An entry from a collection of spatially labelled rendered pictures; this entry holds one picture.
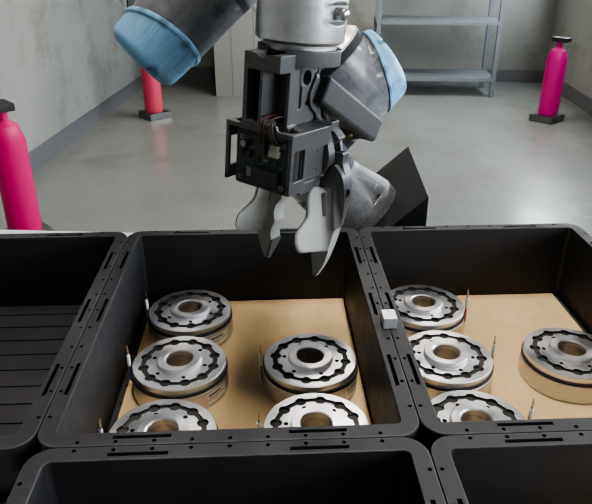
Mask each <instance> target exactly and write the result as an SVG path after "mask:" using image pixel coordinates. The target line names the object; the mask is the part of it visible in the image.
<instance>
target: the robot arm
mask: <svg viewBox="0 0 592 504"><path fill-rule="evenodd" d="M115 1H116V2H117V4H118V5H119V6H120V7H121V9H122V10H123V11H124V15H123V16H122V18H121V19H120V20H119V21H118V22H117V23H116V25H115V26H114V29H113V33H114V37H115V39H116V40H117V41H118V43H119V44H120V45H121V46H122V47H123V49H124V50H125V51H126V52H127V53H128V54H129V55H130V56H131V57H132V58H133V59H134V60H135V61H136V62H137V63H138V64H139V65H140V66H141V67H142V68H143V69H144V70H145V71H146V72H147V73H148V74H150V75H151V76H152V77H153V78H154V79H155V80H157V81H158V82H160V83H161V84H164V85H171V84H174V83H175V82H176V81H177V80H178V79H180V78H181V77H182V76H183V75H184V74H185V73H186V72H187V71H188V70H189V69H190V68H191V67H194V66H196V65H198V64H199V62H200V60H201V57H202V56H203V55H204V54H205V53H206V52H207V51H208V50H209V49H210V48H211V47H212V46H213V45H214V44H215V43H216V42H217V41H218V40H219V39H220V38H221V37H222V36H223V35H224V34H225V33H226V32H227V31H228V30H229V29H230V28H231V27H232V26H233V25H234V24H235V23H236V22H237V21H238V20H239V19H240V17H241V16H242V15H244V14H245V13H246V12H247V11H248V10H249V9H250V8H251V9H252V10H253V11H254V12H255V13H256V25H255V34H256V36H257V37H258V38H259V39H261V41H258V47H257V49H250V50H245V60H244V84H243V108H242V116H238V117H233V118H229V119H226V151H225V177H230V176H233V175H236V180H237V181H239V182H242V183H245V184H248V185H251V186H254V187H256V190H255V194H254V197H253V199H252V200H251V201H250V202H249V203H248V204H247V205H246V206H245V207H244V208H243V209H242V210H241V211H240V212H239V213H238V215H237V217H236V221H235V226H236V228H237V230H239V231H252V230H258V237H259V242H260V245H261V249H262V252H263V255H264V257H266V258H269V257H271V255H272V253H273V251H274V249H275V248H276V246H277V244H278V242H279V240H280V238H281V236H280V224H281V222H282V220H283V219H284V215H283V206H284V203H285V201H286V199H287V198H288V197H290V196H292V197H293V198H294V199H295V201H296V202H297V203H298V204H299V205H300V206H301V207H302V208H303V209H304V210H305V211H306V215H305V219H304V221H303V222H302V224H301V225H300V227H299V228H298V230H297V231H296V234H295V249H296V251H297V252H298V253H309V252H312V253H311V255H310V263H311V276H317V275H318V274H319V273H320V272H321V271H322V269H323V268H324V266H325V265H326V263H327V261H328V259H329V257H330V255H331V253H332V251H333V248H334V246H335V243H336V241H337V238H338V235H339V232H340V228H341V227H345V228H351V229H354V230H356V231H357V232H358V234H359V231H360V230H361V229H363V228H366V227H375V226H376V225H377V224H378V223H379V222H380V221H381V220H382V218H383V217H384V216H385V215H386V213H387V212H388V210H389V209H390V207H391V206H392V204H393V202H394V200H395V197H396V189H395V188H394V187H393V186H392V185H391V183H390V182H389V181H388V180H387V179H385V178H384V177H382V176H380V175H378V174H376V173H375V172H373V171H371V170H369V169H367V168H366V167H364V166H362V165H360V164H358V163H357V162H356V161H355V160H354V159H353V158H352V157H351V156H350V155H349V152H348V151H347V150H348V149H349V148H350V147H351V146H352V145H353V144H354V143H355V142H356V141H357V140H358V139H363V140H367V141H371V142H372V141H375V139H376V137H377V135H378V132H379V129H380V127H381V124H382V120H381V119H380V118H381V117H382V116H383V115H384V114H385V113H386V112H389V111H390V110H391V109H392V107H393V105H394V104H395V103H396V102H397V101H398V100H399V99H400V98H401V97H402V96H403V95H404V93H405V91H406V78H405V75H404V72H403V70H402V68H401V66H400V64H399V62H398V60H397V59H396V57H395V55H394V54H393V52H392V51H391V50H390V48H389V47H388V45H387V44H386V43H384V42H383V40H382V38H381V37H380V36H379V35H378V34H376V33H375V32H374V31H372V30H369V29H368V30H365V31H362V32H361V31H360V30H359V29H358V28H357V27H356V26H355V25H346V24H347V20H348V18H349V15H350V12H349V10H348V5H349V0H115ZM235 134H237V156H236V162H232V163H230V158H231V135H235Z"/></svg>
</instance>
